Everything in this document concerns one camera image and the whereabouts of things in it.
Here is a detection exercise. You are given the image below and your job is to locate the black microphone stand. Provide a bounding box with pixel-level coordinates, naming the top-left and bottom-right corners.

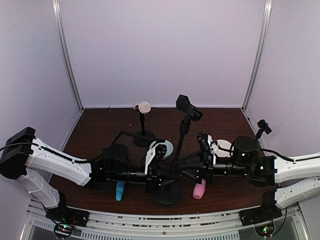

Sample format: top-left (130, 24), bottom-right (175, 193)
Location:
top-left (133, 113), bottom-right (155, 147)
top-left (150, 94), bottom-right (203, 207)
top-left (255, 119), bottom-right (272, 147)

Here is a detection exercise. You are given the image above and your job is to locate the pink toy microphone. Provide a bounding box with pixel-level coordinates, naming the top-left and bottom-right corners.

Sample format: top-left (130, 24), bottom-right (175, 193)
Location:
top-left (192, 180), bottom-right (207, 200)

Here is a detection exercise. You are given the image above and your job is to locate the blue toy microphone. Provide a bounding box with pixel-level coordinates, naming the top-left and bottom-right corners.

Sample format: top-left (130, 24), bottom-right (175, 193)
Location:
top-left (115, 181), bottom-right (125, 202)

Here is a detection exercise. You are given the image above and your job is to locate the cream toy microphone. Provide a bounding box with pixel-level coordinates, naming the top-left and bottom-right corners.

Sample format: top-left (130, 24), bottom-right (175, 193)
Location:
top-left (132, 101), bottom-right (152, 114)

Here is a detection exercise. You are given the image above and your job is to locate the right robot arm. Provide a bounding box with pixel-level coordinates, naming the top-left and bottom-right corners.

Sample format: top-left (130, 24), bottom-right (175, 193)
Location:
top-left (178, 132), bottom-right (320, 210)

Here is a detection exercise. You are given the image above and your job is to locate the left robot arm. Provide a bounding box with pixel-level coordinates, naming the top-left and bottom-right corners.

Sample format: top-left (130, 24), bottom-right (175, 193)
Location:
top-left (0, 127), bottom-right (182, 210)

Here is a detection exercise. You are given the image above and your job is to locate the light green ceramic bowl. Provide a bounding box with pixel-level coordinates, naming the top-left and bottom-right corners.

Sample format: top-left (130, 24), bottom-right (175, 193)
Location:
top-left (155, 140), bottom-right (174, 160)

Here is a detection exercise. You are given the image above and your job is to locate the white ceramic bowl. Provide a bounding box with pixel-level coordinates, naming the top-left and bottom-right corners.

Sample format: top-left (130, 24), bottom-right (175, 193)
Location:
top-left (216, 139), bottom-right (233, 158)

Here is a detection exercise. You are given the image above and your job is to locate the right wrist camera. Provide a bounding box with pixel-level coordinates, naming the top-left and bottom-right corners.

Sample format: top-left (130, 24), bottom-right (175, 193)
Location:
top-left (196, 131), bottom-right (219, 154)

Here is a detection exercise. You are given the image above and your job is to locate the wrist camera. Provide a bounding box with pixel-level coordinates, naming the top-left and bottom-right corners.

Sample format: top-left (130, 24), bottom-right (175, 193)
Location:
top-left (196, 131), bottom-right (219, 154)
top-left (141, 142), bottom-right (167, 175)

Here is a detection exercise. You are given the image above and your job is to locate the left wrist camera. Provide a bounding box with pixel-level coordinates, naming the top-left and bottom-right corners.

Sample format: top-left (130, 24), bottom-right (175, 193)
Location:
top-left (141, 142), bottom-right (167, 175)

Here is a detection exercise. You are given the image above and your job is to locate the front aluminium rail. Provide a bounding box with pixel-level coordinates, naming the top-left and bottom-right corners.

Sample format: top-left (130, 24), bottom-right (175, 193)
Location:
top-left (18, 205), bottom-right (311, 240)

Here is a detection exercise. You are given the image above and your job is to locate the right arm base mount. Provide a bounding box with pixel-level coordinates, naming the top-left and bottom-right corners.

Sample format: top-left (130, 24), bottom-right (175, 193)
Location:
top-left (238, 190), bottom-right (283, 238)

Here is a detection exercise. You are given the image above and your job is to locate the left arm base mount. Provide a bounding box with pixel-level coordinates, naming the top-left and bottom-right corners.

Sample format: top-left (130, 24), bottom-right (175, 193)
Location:
top-left (42, 191), bottom-right (90, 240)

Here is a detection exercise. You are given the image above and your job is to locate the right aluminium frame post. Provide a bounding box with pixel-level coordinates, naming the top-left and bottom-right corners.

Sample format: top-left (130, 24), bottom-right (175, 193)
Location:
top-left (241, 0), bottom-right (273, 112)

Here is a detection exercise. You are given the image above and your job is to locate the aluminium frame post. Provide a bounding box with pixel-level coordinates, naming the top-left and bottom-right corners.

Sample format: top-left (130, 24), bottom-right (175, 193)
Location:
top-left (241, 0), bottom-right (273, 112)
top-left (52, 0), bottom-right (84, 112)

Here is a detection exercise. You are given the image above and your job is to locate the left aluminium frame post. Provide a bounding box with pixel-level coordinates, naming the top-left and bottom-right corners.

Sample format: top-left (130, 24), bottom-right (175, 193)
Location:
top-left (52, 0), bottom-right (84, 112)

